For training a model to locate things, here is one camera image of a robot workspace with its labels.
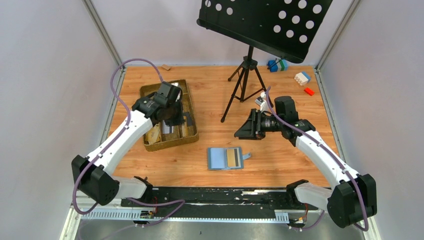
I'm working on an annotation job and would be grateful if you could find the silver credit card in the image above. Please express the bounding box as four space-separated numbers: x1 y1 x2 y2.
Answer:
162 121 174 135

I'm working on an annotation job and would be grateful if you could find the gold credit card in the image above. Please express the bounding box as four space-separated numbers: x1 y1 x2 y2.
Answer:
145 124 162 145

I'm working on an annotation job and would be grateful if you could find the blue leather card holder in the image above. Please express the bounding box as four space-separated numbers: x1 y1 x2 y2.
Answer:
207 147 251 171

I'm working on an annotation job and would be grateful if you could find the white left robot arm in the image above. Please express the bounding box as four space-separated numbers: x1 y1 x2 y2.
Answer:
71 81 184 206

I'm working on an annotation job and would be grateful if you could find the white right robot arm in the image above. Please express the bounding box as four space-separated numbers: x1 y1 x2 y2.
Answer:
234 96 378 228

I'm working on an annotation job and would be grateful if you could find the black credit card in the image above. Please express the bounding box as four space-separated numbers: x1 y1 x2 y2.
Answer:
183 111 195 127

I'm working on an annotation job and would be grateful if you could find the woven compartment tray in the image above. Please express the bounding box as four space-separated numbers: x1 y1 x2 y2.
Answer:
142 79 199 152

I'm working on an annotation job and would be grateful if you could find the red toy block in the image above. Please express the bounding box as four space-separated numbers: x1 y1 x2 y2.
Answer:
304 87 315 96

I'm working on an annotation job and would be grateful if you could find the white blue toy block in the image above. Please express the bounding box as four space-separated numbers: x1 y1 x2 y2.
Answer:
294 71 312 86

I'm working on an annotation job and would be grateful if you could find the small wooden block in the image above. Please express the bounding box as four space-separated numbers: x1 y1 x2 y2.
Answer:
161 64 172 71

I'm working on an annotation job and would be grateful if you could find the blue green toy block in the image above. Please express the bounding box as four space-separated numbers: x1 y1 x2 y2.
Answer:
267 59 289 73

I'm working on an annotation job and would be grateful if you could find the black music stand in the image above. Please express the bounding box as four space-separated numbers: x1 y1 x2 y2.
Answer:
196 0 332 105

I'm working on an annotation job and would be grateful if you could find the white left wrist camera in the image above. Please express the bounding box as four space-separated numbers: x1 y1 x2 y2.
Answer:
171 82 181 88

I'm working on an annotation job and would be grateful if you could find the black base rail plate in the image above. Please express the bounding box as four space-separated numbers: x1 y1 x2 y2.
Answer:
119 186 319 220

